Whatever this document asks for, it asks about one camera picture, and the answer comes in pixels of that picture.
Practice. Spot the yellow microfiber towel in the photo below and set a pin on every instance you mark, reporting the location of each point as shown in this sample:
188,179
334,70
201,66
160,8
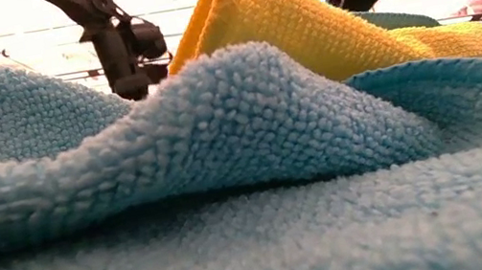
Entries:
301,23

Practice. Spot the blue microfiber towel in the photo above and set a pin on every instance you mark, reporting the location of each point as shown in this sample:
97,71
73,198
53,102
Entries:
457,91
397,20
221,133

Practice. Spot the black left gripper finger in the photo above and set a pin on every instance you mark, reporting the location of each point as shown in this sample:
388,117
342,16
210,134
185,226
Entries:
156,73
117,57

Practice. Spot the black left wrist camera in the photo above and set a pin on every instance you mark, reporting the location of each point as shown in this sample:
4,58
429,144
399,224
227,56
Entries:
148,38

